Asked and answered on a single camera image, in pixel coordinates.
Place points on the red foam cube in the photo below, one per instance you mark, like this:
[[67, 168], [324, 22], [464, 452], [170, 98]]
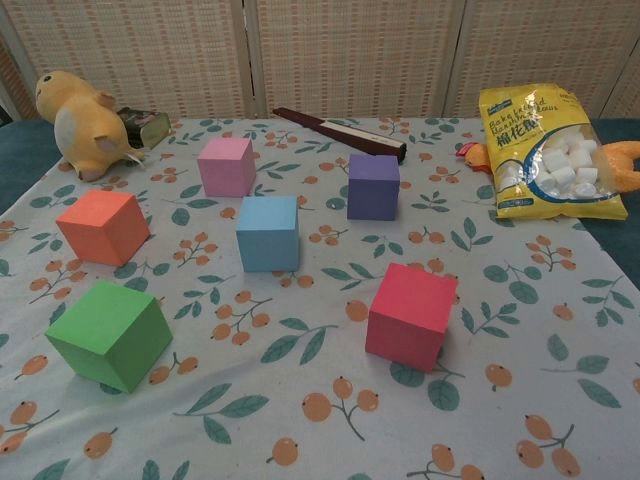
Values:
[[407, 320]]

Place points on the pink foam cube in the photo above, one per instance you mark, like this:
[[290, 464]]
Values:
[[225, 167]]

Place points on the dark rectangular food tin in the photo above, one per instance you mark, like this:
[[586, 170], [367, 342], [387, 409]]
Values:
[[147, 127]]

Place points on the light blue foam cube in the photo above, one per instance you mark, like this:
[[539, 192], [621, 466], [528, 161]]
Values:
[[265, 235]]

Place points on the yellow plush animal toy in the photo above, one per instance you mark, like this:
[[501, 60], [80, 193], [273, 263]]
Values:
[[85, 125]]

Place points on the green foam cube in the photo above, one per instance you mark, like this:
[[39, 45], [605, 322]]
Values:
[[110, 335]]

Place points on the orange foam cube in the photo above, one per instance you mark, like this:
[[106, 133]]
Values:
[[100, 225]]

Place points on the woven folding screen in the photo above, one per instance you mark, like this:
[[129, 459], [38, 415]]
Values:
[[350, 50]]

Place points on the dark red folded fan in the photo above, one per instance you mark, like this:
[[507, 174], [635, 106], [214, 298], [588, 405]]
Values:
[[350, 136]]

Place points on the purple foam cube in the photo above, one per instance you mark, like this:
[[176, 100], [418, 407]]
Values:
[[372, 187]]

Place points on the yellow rubber chicken toy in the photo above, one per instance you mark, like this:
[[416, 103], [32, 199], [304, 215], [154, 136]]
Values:
[[477, 157]]

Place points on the floral patterned tablecloth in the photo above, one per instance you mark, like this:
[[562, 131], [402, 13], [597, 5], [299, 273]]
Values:
[[300, 400]]

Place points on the yellow marshmallow bag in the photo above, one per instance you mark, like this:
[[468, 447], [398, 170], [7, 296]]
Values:
[[520, 150]]

